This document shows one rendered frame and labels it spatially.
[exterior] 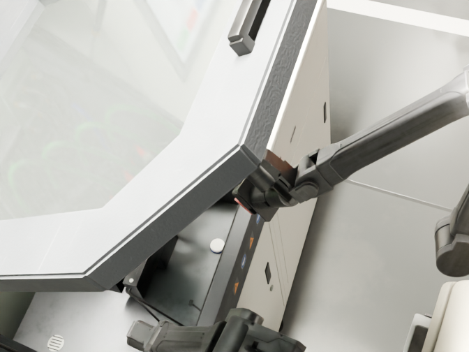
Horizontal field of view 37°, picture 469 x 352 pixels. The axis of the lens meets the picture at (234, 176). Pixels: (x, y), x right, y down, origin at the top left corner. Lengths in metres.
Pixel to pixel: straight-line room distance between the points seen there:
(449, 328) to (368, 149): 0.34
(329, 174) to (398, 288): 1.49
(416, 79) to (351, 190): 0.66
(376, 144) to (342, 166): 0.08
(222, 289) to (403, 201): 1.36
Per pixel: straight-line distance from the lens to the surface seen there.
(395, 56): 3.42
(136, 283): 1.77
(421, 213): 2.93
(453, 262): 1.44
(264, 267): 2.14
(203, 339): 1.13
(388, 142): 1.28
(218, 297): 1.74
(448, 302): 1.33
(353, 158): 1.30
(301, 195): 1.34
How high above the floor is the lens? 2.53
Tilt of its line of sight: 56 degrees down
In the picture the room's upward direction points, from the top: 13 degrees counter-clockwise
